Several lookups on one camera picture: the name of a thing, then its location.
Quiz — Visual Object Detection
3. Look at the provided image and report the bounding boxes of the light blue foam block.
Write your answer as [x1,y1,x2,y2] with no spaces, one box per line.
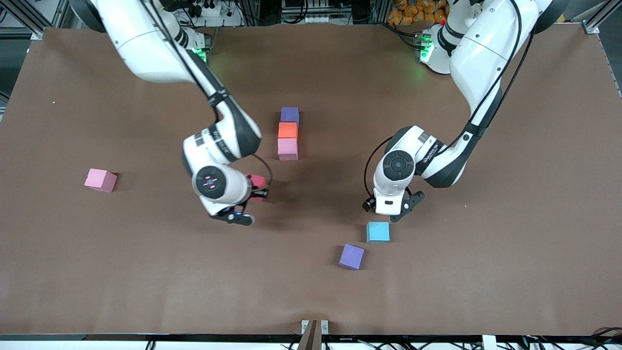
[366,222,390,243]

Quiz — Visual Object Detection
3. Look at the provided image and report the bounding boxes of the orange net bags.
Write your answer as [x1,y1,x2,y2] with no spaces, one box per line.
[387,0,450,26]

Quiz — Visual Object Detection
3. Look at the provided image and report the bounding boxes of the aluminium frame post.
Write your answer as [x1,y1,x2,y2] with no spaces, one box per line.
[581,0,622,35]
[0,0,74,40]

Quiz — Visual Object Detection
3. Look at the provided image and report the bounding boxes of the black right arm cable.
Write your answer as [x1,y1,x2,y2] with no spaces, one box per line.
[141,0,274,195]

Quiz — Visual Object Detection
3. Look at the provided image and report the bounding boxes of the red foam block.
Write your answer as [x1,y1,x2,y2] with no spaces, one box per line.
[245,174,268,202]

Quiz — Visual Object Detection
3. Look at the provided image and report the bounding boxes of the brown strip at table edge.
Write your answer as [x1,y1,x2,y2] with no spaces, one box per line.
[297,319,322,350]

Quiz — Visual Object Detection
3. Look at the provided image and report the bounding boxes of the paper table cover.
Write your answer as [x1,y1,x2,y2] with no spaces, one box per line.
[0,22,622,337]

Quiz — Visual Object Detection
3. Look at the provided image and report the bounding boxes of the black floor cable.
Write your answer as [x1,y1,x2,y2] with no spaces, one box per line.
[589,327,622,342]

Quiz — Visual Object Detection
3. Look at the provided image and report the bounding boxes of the small metal table bracket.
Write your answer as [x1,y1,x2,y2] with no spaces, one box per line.
[301,319,329,335]

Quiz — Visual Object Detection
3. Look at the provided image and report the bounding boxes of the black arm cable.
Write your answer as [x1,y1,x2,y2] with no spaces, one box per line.
[363,0,535,200]
[141,0,274,195]

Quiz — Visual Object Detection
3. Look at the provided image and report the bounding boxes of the pink foam block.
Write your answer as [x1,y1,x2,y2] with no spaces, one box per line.
[84,168,118,193]
[277,138,299,161]

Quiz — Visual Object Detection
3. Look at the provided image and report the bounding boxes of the white power strip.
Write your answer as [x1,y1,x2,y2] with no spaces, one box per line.
[187,0,224,18]

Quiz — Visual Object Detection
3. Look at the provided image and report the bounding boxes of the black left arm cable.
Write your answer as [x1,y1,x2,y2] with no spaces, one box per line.
[363,0,535,200]

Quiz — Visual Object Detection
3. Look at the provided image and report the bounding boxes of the grey equipment rack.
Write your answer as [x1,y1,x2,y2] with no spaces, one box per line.
[281,0,337,24]

